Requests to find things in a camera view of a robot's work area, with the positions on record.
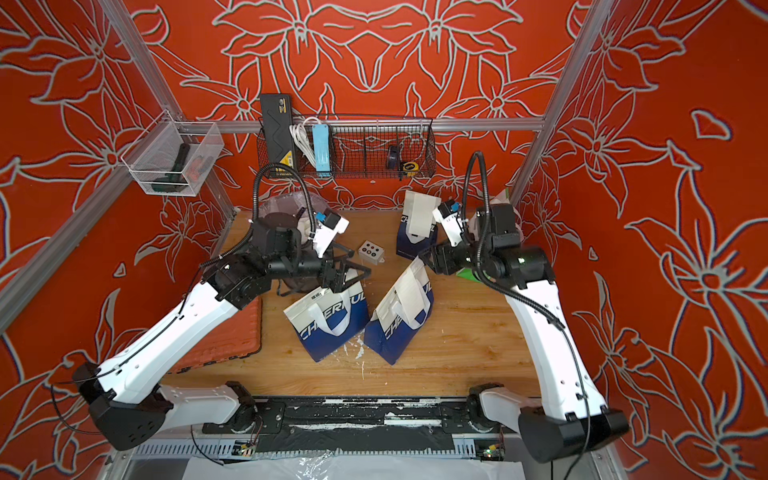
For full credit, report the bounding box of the clear plastic wall bin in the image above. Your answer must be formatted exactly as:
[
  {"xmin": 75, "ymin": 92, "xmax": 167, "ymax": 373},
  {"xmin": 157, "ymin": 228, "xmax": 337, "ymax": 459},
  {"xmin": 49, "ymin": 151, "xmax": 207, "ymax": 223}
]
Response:
[{"xmin": 120, "ymin": 118, "xmax": 224, "ymax": 197}]

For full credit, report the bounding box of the light blue tag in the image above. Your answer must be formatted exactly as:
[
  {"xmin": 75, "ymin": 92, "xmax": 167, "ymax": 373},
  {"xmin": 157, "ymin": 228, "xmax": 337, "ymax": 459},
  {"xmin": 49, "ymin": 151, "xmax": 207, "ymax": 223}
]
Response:
[{"xmin": 312, "ymin": 124, "xmax": 332, "ymax": 177}]

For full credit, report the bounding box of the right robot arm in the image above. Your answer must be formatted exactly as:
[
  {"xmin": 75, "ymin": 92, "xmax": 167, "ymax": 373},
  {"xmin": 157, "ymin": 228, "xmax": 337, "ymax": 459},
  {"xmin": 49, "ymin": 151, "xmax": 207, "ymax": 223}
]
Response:
[{"xmin": 419, "ymin": 151, "xmax": 629, "ymax": 464}]

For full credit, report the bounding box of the yellow tape roll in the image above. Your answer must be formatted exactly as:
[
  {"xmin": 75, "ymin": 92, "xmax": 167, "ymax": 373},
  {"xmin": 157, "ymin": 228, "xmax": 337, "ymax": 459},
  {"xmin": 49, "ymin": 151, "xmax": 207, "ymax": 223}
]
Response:
[{"xmin": 401, "ymin": 161, "xmax": 420, "ymax": 177}]

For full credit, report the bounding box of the orange plastic tool case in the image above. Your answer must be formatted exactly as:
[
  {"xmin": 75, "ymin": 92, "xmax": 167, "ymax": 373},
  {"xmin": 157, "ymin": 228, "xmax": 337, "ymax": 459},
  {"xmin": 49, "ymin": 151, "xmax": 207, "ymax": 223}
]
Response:
[{"xmin": 169, "ymin": 298, "xmax": 263, "ymax": 374}]

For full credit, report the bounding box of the black mesh trash bin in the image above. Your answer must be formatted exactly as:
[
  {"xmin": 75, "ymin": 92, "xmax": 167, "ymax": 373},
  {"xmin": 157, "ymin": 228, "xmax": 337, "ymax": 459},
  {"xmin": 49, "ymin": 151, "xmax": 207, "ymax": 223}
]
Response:
[{"xmin": 257, "ymin": 191, "xmax": 328, "ymax": 294}]

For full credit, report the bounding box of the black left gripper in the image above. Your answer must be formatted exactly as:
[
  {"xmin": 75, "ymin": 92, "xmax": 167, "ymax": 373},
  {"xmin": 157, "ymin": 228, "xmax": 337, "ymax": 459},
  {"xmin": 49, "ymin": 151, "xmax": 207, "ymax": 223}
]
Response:
[{"xmin": 270, "ymin": 239, "xmax": 373, "ymax": 293}]

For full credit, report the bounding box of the white button box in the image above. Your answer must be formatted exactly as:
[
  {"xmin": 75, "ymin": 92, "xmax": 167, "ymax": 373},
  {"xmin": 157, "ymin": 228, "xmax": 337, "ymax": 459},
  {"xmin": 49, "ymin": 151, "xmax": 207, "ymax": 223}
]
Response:
[{"xmin": 358, "ymin": 240, "xmax": 385, "ymax": 265}]

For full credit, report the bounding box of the green and white tote bag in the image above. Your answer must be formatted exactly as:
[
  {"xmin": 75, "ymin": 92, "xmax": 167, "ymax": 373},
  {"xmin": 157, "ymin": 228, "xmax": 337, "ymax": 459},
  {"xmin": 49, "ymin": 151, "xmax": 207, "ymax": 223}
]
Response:
[{"xmin": 463, "ymin": 187, "xmax": 523, "ymax": 282}]

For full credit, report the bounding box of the small navy paper bag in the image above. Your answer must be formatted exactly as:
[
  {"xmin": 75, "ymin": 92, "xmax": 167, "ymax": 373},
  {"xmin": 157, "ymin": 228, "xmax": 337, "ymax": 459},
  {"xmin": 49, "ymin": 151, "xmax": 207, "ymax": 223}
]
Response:
[{"xmin": 396, "ymin": 191, "xmax": 442, "ymax": 259}]

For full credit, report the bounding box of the black wire wall basket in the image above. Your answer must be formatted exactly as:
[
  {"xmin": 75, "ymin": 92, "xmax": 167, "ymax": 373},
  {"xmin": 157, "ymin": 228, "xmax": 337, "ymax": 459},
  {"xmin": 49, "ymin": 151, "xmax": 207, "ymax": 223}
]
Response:
[{"xmin": 293, "ymin": 115, "xmax": 437, "ymax": 180}]

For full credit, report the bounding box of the white cable bundle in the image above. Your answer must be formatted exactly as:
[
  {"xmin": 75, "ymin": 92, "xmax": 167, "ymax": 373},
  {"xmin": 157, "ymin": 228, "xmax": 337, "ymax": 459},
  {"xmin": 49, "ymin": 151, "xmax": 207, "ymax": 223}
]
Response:
[{"xmin": 289, "ymin": 116, "xmax": 322, "ymax": 169}]

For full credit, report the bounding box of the pink trash bag liner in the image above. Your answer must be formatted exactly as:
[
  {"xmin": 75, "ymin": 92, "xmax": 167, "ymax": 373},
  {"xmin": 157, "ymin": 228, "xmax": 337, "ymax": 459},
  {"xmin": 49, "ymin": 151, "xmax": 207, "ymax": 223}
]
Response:
[{"xmin": 251, "ymin": 191, "xmax": 327, "ymax": 228}]

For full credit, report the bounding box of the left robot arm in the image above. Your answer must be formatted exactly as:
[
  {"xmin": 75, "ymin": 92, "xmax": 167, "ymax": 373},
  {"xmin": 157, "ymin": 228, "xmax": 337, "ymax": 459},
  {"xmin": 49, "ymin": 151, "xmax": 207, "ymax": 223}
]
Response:
[{"xmin": 72, "ymin": 163, "xmax": 370, "ymax": 451}]

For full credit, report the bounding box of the white and navy bag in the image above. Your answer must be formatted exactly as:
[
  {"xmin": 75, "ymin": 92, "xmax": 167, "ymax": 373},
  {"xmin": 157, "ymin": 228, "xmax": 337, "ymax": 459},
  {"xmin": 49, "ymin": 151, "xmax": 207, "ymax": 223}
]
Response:
[
  {"xmin": 283, "ymin": 281, "xmax": 370, "ymax": 362},
  {"xmin": 363, "ymin": 258, "xmax": 435, "ymax": 365}
]

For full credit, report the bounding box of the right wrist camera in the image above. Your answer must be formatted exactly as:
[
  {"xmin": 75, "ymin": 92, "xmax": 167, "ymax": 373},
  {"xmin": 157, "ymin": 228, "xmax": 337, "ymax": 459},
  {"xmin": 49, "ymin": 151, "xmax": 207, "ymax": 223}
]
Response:
[{"xmin": 432, "ymin": 200, "xmax": 464, "ymax": 247}]

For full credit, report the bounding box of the black power adapter box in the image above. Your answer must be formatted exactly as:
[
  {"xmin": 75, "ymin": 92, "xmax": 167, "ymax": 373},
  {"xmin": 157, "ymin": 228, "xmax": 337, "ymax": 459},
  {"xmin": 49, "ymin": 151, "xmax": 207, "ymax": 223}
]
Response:
[{"xmin": 260, "ymin": 93, "xmax": 296, "ymax": 168}]

